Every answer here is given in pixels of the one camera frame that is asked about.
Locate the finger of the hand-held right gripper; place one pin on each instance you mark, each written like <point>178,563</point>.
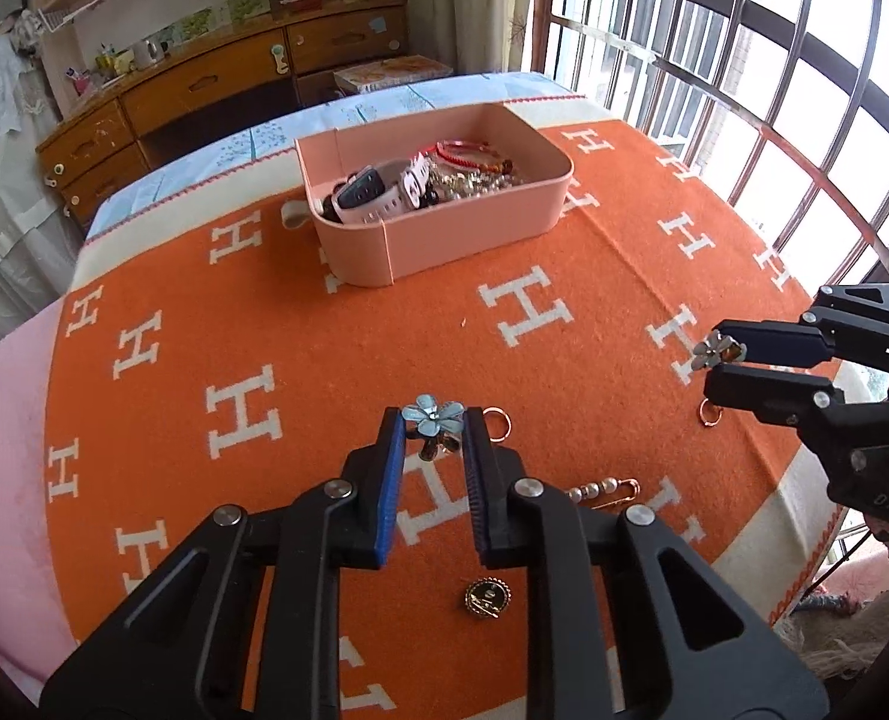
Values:
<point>774,390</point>
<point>782,343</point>

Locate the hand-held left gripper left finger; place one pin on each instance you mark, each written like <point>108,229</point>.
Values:
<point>388,495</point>

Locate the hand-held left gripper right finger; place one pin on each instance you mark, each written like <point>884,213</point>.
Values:
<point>482,495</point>

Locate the blue flower earring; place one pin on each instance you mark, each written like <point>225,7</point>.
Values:
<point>429,416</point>
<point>708,351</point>

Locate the pink rectangular box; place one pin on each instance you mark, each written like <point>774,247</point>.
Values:
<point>452,232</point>

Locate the silver leaf brooch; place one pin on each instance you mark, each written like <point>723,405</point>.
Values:
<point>471,184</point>

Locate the pearl safety pin brooch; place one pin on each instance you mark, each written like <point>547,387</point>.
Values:
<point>587,493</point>

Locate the orange patterned blanket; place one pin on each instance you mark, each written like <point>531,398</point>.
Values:
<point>264,315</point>

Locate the metal window grille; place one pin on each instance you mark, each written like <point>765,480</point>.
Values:
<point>714,52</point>

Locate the pink bed blanket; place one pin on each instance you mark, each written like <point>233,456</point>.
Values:
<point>9,465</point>

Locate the light blue tablecloth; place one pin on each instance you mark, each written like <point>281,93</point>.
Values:
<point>429,97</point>

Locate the stack of books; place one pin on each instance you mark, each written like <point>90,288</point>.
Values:
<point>392,73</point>

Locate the wooden desk with drawers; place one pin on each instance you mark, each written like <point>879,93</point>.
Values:
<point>212,82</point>

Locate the white drawer tag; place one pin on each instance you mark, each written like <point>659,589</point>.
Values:
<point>279,58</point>

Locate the beige curtain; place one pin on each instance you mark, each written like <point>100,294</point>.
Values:
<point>482,0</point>

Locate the white mug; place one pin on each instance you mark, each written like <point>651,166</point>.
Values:
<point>148,52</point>

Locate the pen cup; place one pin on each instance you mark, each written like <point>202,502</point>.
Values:
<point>81,81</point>

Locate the white lace cover cloth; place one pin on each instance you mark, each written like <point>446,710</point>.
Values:
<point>2,127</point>

